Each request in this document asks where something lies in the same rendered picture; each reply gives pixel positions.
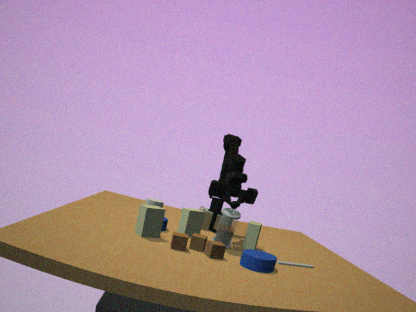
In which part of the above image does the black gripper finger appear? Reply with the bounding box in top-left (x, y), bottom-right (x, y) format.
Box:
top-left (219, 186), bottom-right (231, 205)
top-left (237, 189), bottom-right (248, 207)

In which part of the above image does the dark blue short cylinder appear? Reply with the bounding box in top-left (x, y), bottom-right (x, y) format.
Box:
top-left (239, 249), bottom-right (277, 273)
top-left (161, 217), bottom-right (168, 231)

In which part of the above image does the glass coffee press with black handle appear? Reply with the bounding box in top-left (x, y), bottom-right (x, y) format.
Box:
top-left (209, 201), bottom-right (241, 249)

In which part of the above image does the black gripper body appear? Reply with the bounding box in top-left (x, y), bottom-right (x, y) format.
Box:
top-left (208, 178), bottom-right (258, 205)

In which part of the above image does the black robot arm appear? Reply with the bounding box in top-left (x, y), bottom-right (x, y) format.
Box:
top-left (208, 134), bottom-right (247, 212)

